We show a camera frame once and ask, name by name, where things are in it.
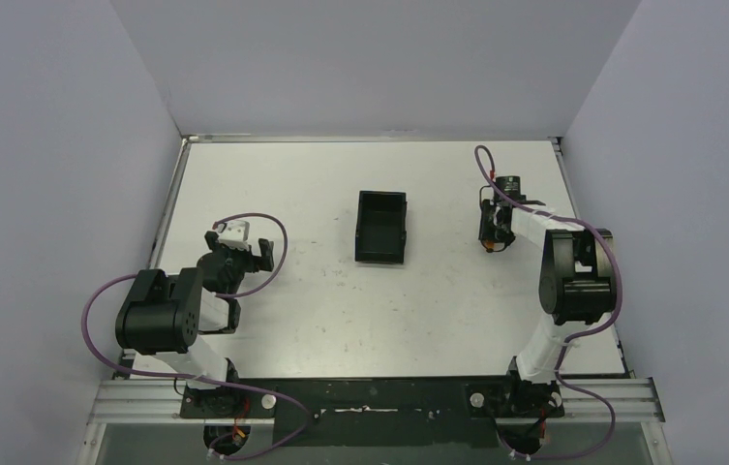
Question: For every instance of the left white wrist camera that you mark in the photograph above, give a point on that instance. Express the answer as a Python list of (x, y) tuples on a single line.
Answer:
[(234, 235)]

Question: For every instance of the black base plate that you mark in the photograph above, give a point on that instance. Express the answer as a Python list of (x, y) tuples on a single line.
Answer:
[(382, 412)]

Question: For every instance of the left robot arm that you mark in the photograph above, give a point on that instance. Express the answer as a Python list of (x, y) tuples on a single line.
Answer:
[(166, 316)]

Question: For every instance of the aluminium front rail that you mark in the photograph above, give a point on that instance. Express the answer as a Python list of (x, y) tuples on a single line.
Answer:
[(156, 402)]

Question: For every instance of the black plastic bin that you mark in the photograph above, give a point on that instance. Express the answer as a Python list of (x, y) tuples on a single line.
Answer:
[(381, 227)]

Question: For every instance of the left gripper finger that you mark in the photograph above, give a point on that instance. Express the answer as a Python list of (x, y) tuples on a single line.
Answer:
[(265, 259), (212, 241)]

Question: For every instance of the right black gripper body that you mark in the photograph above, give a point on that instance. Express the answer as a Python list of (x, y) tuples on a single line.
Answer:
[(502, 236)]

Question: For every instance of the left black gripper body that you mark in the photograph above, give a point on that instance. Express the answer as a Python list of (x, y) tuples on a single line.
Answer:
[(238, 253)]

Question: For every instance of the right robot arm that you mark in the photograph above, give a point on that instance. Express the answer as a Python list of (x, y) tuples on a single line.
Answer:
[(576, 283)]

